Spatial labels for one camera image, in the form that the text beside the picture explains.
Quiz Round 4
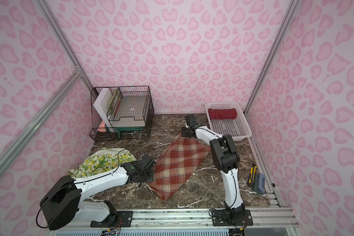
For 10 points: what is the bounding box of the red plaid skirt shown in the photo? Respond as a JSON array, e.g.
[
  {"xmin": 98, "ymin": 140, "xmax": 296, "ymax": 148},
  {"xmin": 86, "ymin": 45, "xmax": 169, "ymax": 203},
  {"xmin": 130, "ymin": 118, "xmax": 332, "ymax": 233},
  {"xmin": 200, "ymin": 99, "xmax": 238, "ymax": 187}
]
[{"xmin": 148, "ymin": 135, "xmax": 210, "ymax": 200}]

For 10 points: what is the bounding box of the red polka dot skirt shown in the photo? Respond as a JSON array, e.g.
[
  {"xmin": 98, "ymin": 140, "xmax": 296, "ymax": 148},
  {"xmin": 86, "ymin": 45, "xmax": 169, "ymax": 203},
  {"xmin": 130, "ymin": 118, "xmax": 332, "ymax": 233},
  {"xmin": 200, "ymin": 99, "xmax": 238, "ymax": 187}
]
[{"xmin": 207, "ymin": 108, "xmax": 238, "ymax": 120}]

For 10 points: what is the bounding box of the white plastic basket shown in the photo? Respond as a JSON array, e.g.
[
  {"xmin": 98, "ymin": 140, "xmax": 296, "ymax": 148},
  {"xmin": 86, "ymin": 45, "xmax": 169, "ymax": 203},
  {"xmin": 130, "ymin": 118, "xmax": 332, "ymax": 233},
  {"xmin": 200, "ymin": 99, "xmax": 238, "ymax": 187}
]
[{"xmin": 205, "ymin": 101, "xmax": 252, "ymax": 141}]

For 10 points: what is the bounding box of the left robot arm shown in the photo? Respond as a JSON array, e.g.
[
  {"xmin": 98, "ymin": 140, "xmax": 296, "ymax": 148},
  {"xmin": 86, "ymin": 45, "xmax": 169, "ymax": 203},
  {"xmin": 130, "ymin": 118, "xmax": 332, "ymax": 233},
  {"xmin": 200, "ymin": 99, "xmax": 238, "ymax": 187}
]
[{"xmin": 39, "ymin": 155, "xmax": 156, "ymax": 235}]

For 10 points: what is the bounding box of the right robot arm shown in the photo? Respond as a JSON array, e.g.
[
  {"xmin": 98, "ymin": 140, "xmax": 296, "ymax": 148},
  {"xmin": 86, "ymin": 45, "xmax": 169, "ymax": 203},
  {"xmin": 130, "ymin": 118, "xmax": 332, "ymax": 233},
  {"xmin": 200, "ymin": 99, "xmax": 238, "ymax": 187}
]
[{"xmin": 182, "ymin": 114, "xmax": 245, "ymax": 219}]

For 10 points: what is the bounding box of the green lemon print skirt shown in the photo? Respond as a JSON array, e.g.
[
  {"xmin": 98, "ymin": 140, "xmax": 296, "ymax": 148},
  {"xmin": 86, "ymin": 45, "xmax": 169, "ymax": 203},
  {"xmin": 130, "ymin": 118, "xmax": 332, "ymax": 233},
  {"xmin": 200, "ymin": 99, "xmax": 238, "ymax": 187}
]
[{"xmin": 68, "ymin": 148, "xmax": 137, "ymax": 179}]

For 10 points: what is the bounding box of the green stand under tray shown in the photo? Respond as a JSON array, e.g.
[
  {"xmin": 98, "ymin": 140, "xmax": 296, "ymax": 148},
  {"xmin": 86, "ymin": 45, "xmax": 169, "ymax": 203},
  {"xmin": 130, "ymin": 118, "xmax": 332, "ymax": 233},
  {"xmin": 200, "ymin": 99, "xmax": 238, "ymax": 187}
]
[{"xmin": 104, "ymin": 126, "xmax": 144, "ymax": 139}]

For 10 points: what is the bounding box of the white tray in basket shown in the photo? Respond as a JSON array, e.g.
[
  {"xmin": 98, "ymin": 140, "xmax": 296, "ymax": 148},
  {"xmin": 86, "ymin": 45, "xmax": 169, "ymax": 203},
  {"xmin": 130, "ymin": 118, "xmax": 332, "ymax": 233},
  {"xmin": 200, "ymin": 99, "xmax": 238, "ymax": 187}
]
[{"xmin": 107, "ymin": 95, "xmax": 150, "ymax": 127}]

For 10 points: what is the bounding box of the green book in basket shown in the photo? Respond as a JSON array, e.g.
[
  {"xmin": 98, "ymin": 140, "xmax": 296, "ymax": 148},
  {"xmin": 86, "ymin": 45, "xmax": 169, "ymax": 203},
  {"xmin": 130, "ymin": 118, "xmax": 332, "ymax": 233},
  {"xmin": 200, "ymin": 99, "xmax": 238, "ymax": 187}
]
[{"xmin": 107, "ymin": 88, "xmax": 123, "ymax": 117}]

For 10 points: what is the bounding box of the yellow black utility knife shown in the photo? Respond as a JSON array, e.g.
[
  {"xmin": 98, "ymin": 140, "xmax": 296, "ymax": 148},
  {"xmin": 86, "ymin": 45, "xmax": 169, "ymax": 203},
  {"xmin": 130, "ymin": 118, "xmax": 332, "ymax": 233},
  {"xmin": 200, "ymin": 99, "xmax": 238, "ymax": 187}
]
[{"xmin": 247, "ymin": 164, "xmax": 257, "ymax": 186}]

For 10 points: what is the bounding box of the white foam board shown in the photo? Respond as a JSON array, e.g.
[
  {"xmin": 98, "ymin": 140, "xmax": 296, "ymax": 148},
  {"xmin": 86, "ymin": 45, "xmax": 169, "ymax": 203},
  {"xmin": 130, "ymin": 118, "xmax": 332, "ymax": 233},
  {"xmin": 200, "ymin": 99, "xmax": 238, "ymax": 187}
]
[{"xmin": 93, "ymin": 88, "xmax": 112, "ymax": 127}]

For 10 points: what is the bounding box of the aluminium front rail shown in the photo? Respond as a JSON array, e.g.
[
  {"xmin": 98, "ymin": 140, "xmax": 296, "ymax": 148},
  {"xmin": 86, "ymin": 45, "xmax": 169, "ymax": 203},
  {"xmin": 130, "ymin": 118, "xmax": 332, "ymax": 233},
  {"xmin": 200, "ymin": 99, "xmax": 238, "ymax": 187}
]
[{"xmin": 42, "ymin": 208, "xmax": 301, "ymax": 236}]

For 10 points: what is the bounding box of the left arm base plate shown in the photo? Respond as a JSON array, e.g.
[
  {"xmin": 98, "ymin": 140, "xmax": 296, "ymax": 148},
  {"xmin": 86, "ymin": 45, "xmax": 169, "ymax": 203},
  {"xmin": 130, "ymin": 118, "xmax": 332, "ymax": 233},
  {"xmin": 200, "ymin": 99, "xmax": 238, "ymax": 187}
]
[{"xmin": 90, "ymin": 211, "xmax": 133, "ymax": 228}]

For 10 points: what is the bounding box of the black wire basket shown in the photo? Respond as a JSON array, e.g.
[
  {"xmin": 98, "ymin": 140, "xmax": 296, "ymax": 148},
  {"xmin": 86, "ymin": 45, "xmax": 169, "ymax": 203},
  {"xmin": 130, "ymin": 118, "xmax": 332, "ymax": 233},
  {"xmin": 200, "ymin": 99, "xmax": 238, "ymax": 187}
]
[{"xmin": 89, "ymin": 86, "xmax": 154, "ymax": 141}]

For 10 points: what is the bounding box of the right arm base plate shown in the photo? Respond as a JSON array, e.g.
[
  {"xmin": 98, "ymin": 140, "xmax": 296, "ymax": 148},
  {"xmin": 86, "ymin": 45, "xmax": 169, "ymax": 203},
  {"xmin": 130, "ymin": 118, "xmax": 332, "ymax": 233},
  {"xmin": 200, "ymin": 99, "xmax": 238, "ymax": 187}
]
[{"xmin": 208, "ymin": 208, "xmax": 254, "ymax": 228}]

